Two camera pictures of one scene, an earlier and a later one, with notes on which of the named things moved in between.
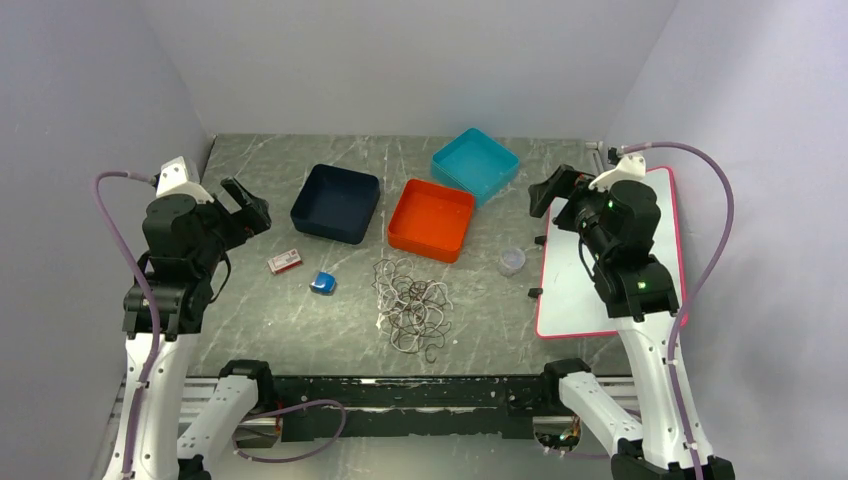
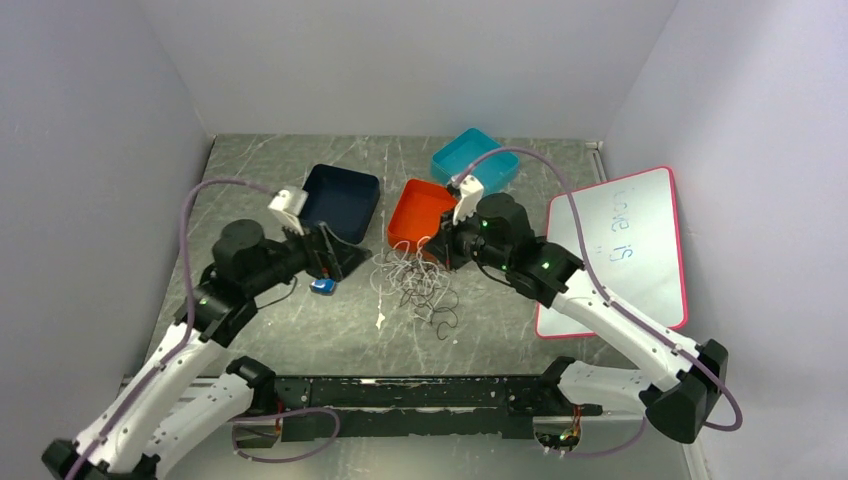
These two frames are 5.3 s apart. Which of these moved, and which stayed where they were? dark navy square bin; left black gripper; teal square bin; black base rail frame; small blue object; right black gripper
Moved: left black gripper; right black gripper
Stayed: black base rail frame; dark navy square bin; teal square bin; small blue object
